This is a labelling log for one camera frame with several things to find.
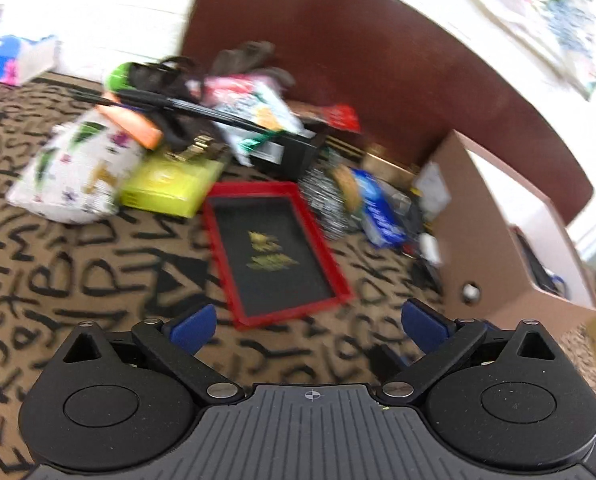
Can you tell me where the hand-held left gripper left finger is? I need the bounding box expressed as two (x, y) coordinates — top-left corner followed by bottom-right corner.
(43, 304), (244, 404)

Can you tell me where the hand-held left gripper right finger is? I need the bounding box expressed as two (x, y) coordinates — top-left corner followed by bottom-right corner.
(380, 298), (569, 405)

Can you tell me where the red and black tray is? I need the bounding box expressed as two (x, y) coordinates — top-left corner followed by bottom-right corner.
(200, 181), (355, 331)

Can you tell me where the black utility knife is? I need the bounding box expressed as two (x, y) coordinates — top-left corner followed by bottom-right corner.
(403, 240), (444, 291)

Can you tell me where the white capsule case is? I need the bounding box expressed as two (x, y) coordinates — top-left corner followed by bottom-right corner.
(418, 234), (441, 266)

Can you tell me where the blue flat box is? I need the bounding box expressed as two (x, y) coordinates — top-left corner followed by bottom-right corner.
(350, 169), (409, 248)

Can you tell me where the clear plastic bag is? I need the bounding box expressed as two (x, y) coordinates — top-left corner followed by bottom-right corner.
(385, 182), (424, 231)

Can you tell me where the yellow-green flat box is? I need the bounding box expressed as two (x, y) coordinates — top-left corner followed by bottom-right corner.
(118, 152), (226, 218)

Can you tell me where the silver glitter packet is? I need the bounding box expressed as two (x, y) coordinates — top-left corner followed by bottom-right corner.
(298, 165), (359, 241)

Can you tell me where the small brown cardboard box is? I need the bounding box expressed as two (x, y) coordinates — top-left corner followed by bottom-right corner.
(362, 142), (414, 183)

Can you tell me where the black box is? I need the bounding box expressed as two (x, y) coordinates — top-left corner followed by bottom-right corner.
(248, 130), (326, 183)

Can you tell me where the white patterned pouch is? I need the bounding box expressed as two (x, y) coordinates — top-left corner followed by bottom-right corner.
(7, 120), (144, 225)

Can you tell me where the bamboo stick bundle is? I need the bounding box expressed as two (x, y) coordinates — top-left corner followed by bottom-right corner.
(323, 135), (366, 158)

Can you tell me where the orange flat packet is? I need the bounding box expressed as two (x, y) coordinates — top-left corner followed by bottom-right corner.
(100, 92), (164, 151)

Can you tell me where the long black pen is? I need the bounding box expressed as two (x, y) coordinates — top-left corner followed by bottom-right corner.
(68, 87), (279, 136)

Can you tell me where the red brown snack wrapper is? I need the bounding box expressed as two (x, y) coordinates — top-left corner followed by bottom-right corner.
(288, 101), (361, 133)

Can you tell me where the white green orange snack packet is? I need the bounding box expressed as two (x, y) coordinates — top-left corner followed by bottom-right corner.
(205, 75), (311, 161)

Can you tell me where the green plastic object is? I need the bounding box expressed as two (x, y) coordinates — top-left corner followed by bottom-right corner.
(105, 62), (139, 88)

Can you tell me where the brown wooden headboard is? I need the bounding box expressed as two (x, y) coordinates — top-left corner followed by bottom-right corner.
(180, 0), (594, 221)

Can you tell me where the grey-brown glove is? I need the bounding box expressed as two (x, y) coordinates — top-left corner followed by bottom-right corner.
(210, 41), (296, 88)

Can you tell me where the blue tissue pack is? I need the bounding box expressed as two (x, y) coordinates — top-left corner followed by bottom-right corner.
(0, 35), (59, 87)

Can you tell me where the floral wall picture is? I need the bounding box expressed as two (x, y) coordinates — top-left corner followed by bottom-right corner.
(440, 0), (596, 102)

